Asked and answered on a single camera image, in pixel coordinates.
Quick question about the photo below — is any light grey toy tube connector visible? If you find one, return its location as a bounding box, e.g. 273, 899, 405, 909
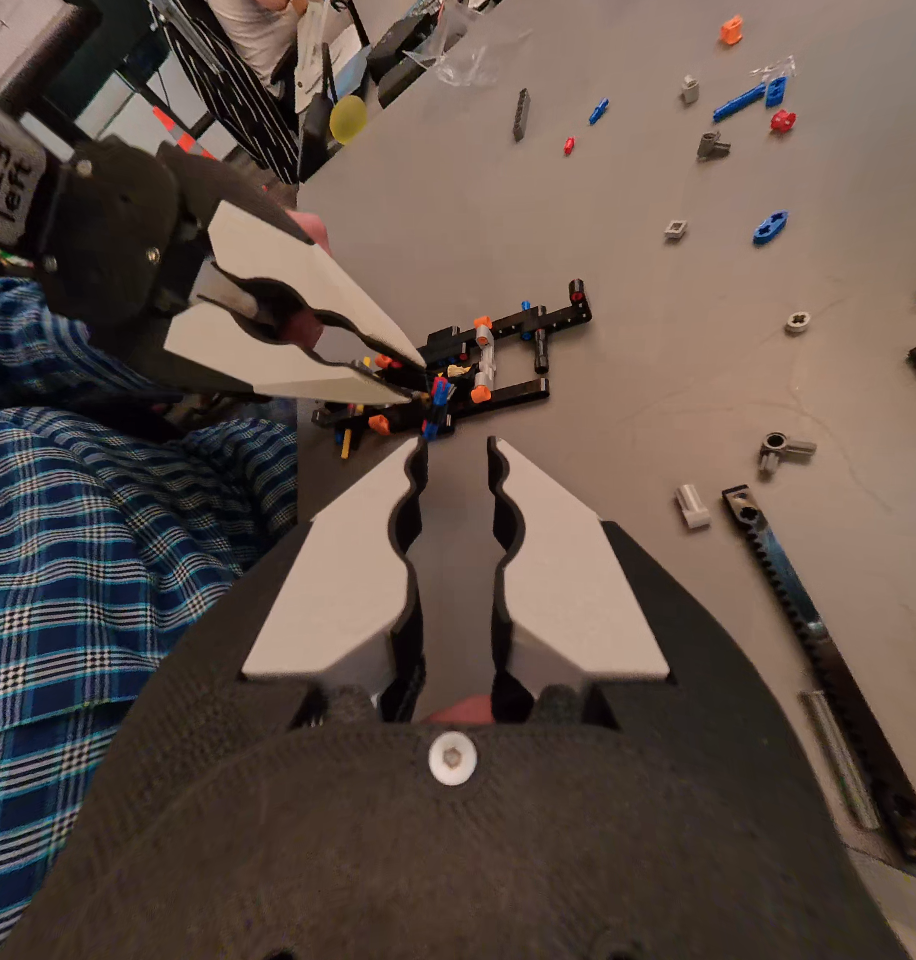
674, 483, 712, 531

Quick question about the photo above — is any yellow ball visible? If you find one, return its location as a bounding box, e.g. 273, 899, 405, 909
328, 93, 369, 147

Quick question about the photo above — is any empty clear plastic bag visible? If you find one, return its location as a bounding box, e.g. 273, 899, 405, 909
426, 28, 535, 89

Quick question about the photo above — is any black toy car chassis assembly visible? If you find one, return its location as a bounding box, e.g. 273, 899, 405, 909
311, 277, 594, 460

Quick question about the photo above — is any person's left hand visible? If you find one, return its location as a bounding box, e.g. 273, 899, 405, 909
285, 208, 334, 258

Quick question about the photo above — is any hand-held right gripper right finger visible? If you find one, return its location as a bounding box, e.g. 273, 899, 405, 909
485, 435, 672, 723

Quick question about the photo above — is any black box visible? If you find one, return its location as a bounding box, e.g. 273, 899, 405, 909
366, 11, 474, 111

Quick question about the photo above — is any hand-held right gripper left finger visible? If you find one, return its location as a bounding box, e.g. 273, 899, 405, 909
239, 435, 431, 723

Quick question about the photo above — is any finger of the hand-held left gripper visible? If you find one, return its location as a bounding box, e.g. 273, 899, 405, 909
205, 198, 429, 370
160, 296, 415, 408

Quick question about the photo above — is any black lego beam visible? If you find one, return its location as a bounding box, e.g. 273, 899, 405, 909
721, 483, 916, 865

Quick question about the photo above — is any black white striped panel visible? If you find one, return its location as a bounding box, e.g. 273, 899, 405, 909
149, 0, 303, 186

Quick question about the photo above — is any person's left forearm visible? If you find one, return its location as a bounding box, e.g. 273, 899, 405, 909
0, 276, 175, 421

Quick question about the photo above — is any grey toy axle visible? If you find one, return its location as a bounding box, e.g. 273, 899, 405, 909
797, 688, 884, 832

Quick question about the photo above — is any blue toy axle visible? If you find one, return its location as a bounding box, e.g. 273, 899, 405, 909
712, 83, 768, 123

